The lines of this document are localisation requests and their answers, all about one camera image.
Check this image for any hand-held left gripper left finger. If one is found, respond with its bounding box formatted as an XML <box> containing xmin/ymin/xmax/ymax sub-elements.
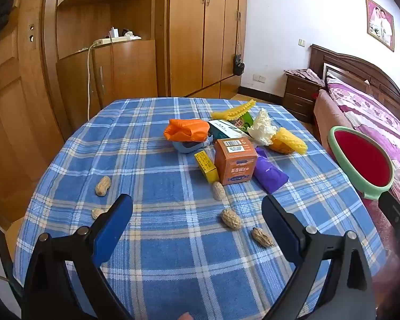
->
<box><xmin>22</xmin><ymin>193</ymin><xmax>135</xmax><ymax>320</ymax></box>

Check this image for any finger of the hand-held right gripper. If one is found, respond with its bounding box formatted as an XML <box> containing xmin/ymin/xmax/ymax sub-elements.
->
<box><xmin>377</xmin><ymin>191</ymin><xmax>400</xmax><ymax>250</ymax></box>

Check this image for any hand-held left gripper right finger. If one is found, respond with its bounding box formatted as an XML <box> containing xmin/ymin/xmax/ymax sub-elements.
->
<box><xmin>262</xmin><ymin>194</ymin><xmax>377</xmax><ymax>320</ymax></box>

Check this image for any purple tissue pack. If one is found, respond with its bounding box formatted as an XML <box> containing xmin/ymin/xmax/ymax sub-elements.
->
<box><xmin>253</xmin><ymin>147</ymin><xmax>289</xmax><ymax>194</ymax></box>

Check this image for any red bin with green rim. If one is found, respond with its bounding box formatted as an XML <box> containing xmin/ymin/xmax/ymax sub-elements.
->
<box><xmin>327</xmin><ymin>126</ymin><xmax>395</xmax><ymax>201</ymax></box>

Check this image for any orange cardboard box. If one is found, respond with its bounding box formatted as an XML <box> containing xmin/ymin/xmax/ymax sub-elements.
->
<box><xmin>214</xmin><ymin>137</ymin><xmax>258</xmax><ymax>186</ymax></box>

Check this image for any yellow orange foam fruit net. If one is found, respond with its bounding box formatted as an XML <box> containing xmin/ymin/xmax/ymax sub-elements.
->
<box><xmin>269</xmin><ymin>127</ymin><xmax>308</xmax><ymax>155</ymax></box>

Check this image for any small yellow box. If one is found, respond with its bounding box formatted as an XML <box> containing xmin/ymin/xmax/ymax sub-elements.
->
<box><xmin>194</xmin><ymin>151</ymin><xmax>220</xmax><ymax>184</ymax></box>

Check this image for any light blue face mask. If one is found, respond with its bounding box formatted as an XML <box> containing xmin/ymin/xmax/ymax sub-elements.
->
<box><xmin>172</xmin><ymin>133</ymin><xmax>218</xmax><ymax>154</ymax></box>

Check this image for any white tissue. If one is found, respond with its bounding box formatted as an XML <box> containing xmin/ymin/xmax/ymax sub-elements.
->
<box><xmin>247</xmin><ymin>108</ymin><xmax>278</xmax><ymax>146</ymax></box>

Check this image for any green snack wrapper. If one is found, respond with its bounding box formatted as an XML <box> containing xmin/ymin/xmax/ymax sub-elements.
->
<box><xmin>235</xmin><ymin>111</ymin><xmax>254</xmax><ymax>132</ymax></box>

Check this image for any white and green carton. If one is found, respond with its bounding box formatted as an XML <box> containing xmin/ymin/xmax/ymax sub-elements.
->
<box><xmin>208</xmin><ymin>119</ymin><xmax>250</xmax><ymax>141</ymax></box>

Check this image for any orange plastic bag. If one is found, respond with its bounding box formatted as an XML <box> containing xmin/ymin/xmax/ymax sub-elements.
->
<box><xmin>163</xmin><ymin>119</ymin><xmax>211</xmax><ymax>142</ymax></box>

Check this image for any yellow ridged foam strip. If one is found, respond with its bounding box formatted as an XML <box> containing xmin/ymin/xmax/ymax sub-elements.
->
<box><xmin>211</xmin><ymin>99</ymin><xmax>256</xmax><ymax>121</ymax></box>

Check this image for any blue plaid tablecloth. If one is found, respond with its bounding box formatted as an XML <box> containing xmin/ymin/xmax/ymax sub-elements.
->
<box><xmin>13</xmin><ymin>98</ymin><xmax>387</xmax><ymax>320</ymax></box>

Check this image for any bed with purple floral cover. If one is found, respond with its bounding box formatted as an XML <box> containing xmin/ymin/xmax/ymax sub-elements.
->
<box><xmin>326</xmin><ymin>78</ymin><xmax>400</xmax><ymax>201</ymax></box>

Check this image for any bed with purple floral quilt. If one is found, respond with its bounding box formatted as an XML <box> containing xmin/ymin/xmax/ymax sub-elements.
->
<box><xmin>313</xmin><ymin>88</ymin><xmax>400</xmax><ymax>257</ymax></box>

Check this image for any dark wooden nightstand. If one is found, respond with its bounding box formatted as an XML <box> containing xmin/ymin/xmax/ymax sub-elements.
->
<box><xmin>282</xmin><ymin>71</ymin><xmax>324</xmax><ymax>124</ymax></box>

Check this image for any wooden door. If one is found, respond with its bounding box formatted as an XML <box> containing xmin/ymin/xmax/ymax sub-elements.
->
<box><xmin>0</xmin><ymin>0</ymin><xmax>67</xmax><ymax>230</ymax></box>

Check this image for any wooden shelf cabinet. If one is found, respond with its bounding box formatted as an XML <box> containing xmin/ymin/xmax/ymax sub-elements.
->
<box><xmin>42</xmin><ymin>0</ymin><xmax>169</xmax><ymax>130</ymax></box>

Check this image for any dark wooden bed headboard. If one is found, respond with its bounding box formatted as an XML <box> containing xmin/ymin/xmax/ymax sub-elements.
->
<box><xmin>309</xmin><ymin>43</ymin><xmax>400</xmax><ymax>115</ymax></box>

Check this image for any pink floral cloth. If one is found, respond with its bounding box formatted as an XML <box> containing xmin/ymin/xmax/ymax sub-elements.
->
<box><xmin>284</xmin><ymin>67</ymin><xmax>325</xmax><ymax>87</ymax></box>

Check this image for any black hanging bag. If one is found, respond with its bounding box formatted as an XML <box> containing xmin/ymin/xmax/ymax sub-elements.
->
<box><xmin>233</xmin><ymin>8</ymin><xmax>245</xmax><ymax>76</ymax></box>

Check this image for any white power strip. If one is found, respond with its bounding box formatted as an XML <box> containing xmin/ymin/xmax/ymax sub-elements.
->
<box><xmin>93</xmin><ymin>36</ymin><xmax>142</xmax><ymax>45</ymax></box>

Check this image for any white power cable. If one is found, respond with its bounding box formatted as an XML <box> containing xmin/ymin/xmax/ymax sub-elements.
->
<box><xmin>86</xmin><ymin>42</ymin><xmax>98</xmax><ymax>119</ymax></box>

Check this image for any framed wall photo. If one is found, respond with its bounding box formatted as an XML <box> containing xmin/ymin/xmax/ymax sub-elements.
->
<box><xmin>366</xmin><ymin>0</ymin><xmax>395</xmax><ymax>52</ymax></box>

